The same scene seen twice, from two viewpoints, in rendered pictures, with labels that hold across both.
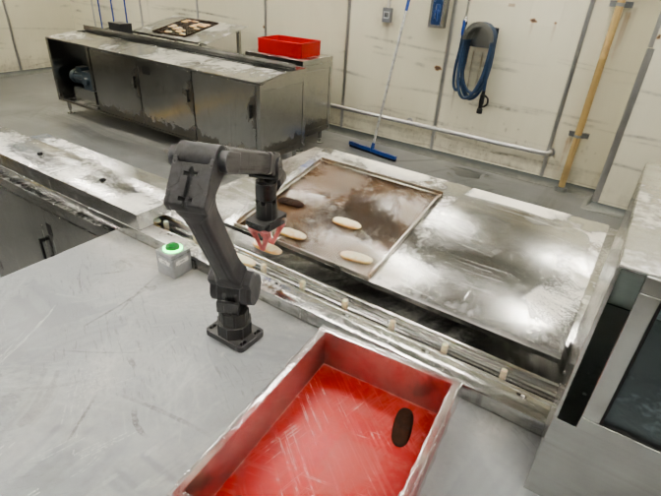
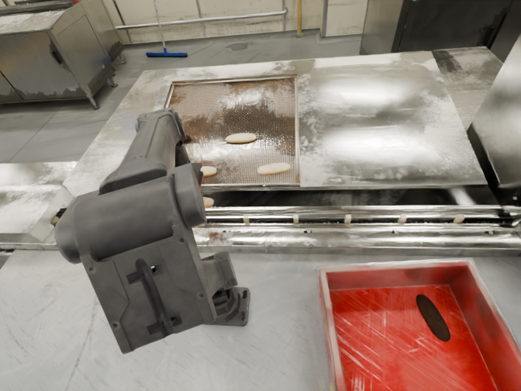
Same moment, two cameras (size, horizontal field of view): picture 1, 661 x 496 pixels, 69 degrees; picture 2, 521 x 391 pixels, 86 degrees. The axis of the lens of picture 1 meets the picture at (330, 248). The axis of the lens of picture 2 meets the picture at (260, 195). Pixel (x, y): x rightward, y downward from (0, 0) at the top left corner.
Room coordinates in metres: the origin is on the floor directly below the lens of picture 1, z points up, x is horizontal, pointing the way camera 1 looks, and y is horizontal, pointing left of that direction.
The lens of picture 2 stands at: (0.63, 0.20, 1.49)
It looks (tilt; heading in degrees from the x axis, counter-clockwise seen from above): 49 degrees down; 339
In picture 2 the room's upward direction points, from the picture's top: 9 degrees counter-clockwise
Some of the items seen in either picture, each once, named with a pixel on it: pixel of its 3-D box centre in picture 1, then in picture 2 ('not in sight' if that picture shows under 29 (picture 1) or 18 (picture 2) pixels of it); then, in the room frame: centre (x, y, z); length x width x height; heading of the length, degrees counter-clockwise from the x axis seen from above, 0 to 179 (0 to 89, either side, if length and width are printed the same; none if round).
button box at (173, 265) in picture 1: (175, 264); not in sight; (1.18, 0.45, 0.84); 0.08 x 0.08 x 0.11; 58
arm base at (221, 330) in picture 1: (234, 321); (220, 300); (0.91, 0.22, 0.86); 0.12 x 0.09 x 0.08; 58
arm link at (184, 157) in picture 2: (267, 188); (173, 151); (1.17, 0.18, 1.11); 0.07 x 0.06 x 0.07; 170
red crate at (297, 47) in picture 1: (289, 45); not in sight; (4.96, 0.52, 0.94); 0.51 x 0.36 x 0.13; 62
